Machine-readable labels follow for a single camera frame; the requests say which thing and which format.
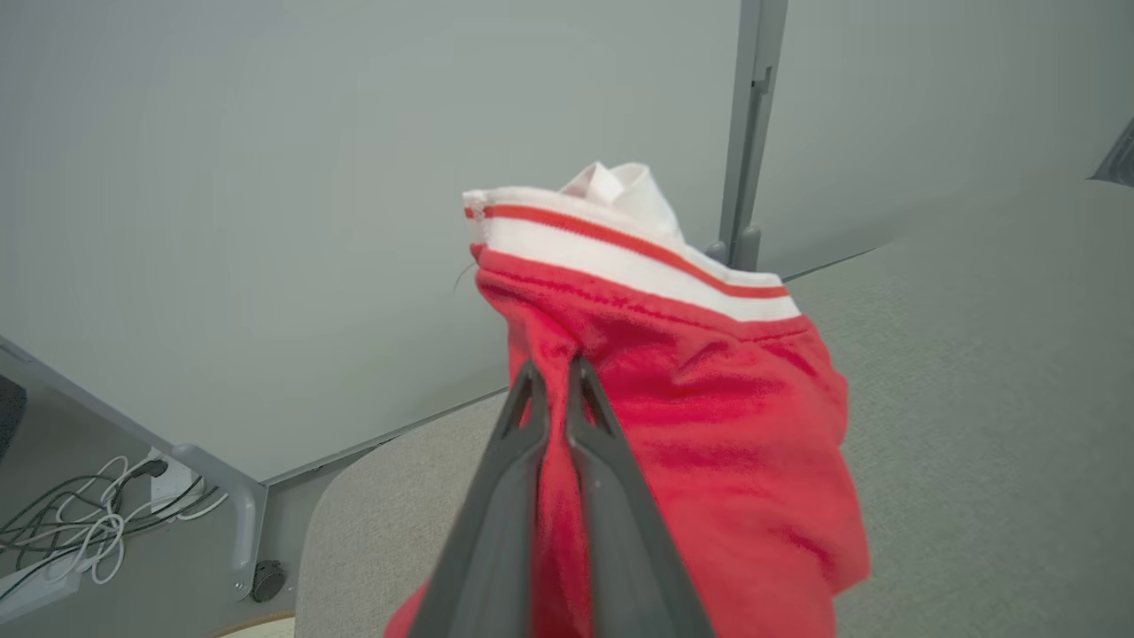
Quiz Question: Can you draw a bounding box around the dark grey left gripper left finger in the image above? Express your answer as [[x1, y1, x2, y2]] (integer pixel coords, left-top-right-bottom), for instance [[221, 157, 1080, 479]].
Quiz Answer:
[[409, 359, 552, 638]]

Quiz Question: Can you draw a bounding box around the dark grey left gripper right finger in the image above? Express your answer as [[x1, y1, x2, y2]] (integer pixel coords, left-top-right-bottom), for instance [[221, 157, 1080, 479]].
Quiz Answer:
[[565, 354, 715, 638]]

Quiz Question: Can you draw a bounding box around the red Bulls basketball jersey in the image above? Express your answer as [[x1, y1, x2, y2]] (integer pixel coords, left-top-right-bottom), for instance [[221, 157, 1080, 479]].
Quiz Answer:
[[384, 162, 871, 638]]

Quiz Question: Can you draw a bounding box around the black caster wheel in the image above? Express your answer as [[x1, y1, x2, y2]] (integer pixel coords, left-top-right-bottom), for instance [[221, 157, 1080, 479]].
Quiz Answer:
[[251, 560, 286, 603]]

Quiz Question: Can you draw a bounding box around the grey metal partition leg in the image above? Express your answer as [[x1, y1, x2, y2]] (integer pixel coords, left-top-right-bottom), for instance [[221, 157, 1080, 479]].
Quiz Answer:
[[0, 335, 268, 602]]

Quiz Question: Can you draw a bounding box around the white power strip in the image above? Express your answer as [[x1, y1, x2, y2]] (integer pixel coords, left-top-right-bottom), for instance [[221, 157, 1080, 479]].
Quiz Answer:
[[0, 450, 205, 626]]

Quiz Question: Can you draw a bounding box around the black fabric object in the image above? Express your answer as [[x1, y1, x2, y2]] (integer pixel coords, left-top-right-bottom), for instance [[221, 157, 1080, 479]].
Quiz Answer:
[[0, 372, 27, 463]]

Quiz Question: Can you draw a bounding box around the white cable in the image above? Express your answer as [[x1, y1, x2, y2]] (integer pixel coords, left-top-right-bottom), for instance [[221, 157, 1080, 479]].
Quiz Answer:
[[35, 456, 132, 586]]

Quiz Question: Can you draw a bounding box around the grey metal partition post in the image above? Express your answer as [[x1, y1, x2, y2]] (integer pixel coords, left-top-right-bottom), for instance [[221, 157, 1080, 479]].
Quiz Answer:
[[718, 0, 789, 271]]

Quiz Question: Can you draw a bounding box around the black cable bundle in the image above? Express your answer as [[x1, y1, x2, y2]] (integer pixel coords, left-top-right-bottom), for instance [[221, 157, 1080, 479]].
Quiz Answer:
[[0, 474, 229, 577]]

